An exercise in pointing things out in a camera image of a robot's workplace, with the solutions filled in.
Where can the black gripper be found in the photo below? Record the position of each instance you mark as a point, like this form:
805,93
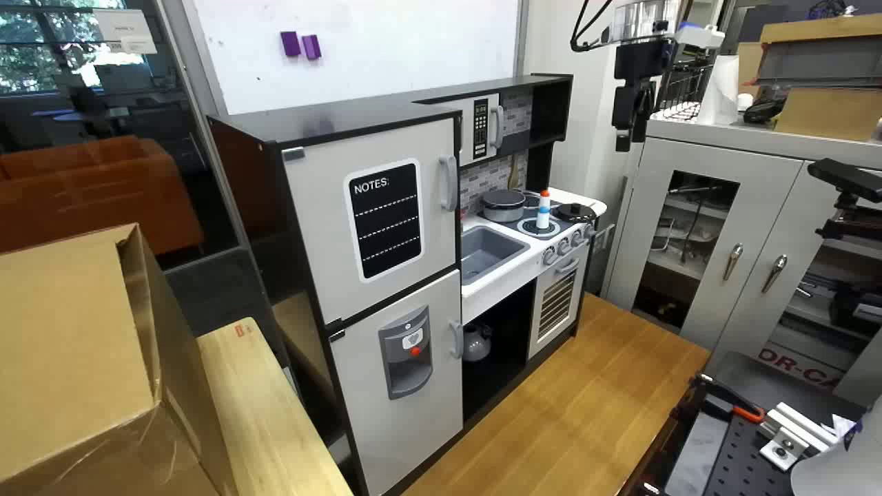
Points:
637,64

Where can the white fridge door notes chalkboard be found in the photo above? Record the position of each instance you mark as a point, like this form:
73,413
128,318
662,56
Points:
320,230

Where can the white paper towel roll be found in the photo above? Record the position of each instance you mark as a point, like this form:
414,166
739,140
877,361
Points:
724,92

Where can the grey stove knob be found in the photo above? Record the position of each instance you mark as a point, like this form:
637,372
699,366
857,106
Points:
564,245
587,232
576,238
549,257

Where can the black device on cabinet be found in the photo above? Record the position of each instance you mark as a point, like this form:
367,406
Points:
761,106

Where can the grey metal cabinet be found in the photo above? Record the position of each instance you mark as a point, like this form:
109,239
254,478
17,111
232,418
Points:
773,182

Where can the grey toy pot with lid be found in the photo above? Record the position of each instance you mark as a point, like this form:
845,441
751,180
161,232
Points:
502,205

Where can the toy microwave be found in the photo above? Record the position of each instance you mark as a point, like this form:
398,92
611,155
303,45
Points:
469,128

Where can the flat cardboard box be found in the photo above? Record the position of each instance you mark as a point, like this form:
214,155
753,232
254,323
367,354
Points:
828,111

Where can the grey toy sink basin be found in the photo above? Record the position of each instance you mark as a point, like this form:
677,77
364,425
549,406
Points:
487,248

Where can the white oven door with slats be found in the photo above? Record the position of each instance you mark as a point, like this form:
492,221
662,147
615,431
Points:
554,306

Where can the large white whiteboard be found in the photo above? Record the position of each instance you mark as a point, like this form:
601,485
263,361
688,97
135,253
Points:
396,45

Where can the black white toy kitchen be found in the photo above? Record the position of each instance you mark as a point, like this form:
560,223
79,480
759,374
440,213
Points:
367,113

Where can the white round toy kettle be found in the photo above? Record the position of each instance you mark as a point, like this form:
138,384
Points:
478,345

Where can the black clamp orange tip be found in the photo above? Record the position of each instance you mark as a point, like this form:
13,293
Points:
732,399

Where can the purple magnet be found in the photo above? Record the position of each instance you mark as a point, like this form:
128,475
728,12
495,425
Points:
290,45
312,46

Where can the black perforated mounting board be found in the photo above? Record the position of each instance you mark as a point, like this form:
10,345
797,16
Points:
735,468

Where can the white fridge door water dispenser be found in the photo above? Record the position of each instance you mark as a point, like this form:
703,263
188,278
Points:
367,423

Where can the light wooden table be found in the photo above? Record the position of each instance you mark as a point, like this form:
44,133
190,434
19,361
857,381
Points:
265,431

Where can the large brown cardboard box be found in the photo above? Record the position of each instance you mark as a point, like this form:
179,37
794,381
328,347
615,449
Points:
73,366

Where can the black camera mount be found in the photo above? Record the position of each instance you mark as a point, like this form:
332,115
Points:
850,182

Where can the small aluminium bracket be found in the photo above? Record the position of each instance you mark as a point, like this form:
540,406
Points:
794,436

